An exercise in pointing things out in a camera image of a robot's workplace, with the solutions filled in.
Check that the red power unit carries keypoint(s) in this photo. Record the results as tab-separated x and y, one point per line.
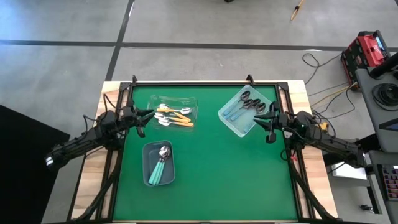
368	49

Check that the translucent white plastic bin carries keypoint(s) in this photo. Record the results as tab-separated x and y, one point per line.
236	127

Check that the black floor mat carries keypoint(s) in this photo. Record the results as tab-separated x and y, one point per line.
31	186

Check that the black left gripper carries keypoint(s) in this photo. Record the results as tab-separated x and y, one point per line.
130	116

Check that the grey desk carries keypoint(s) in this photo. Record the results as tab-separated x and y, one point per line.
376	202

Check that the wooden table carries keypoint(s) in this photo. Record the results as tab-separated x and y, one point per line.
107	85

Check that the white box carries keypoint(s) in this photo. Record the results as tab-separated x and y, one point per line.
351	174

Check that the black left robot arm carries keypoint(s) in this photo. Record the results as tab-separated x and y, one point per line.
87	140

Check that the black diagonal strut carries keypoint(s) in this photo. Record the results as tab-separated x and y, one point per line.
370	143

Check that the green table mat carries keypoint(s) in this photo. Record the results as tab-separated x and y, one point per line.
248	186

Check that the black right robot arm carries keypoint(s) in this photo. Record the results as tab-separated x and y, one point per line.
326	140

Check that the clear plastic bin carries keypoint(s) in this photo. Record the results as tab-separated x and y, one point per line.
186	99

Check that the grey cart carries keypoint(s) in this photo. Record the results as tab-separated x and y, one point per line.
367	93

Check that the black table frame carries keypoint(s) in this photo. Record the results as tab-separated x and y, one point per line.
202	83

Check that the grey-blue plastic bin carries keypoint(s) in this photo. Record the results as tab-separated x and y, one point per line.
147	174

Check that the dark tablet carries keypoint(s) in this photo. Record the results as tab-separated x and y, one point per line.
392	126

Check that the black pole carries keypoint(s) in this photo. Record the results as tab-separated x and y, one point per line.
385	65

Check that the black keyboard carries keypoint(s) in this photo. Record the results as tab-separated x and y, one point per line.
391	183

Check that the small black floor caster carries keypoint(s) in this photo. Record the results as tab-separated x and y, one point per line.
367	208

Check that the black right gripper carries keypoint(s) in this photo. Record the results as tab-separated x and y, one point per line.
280	121

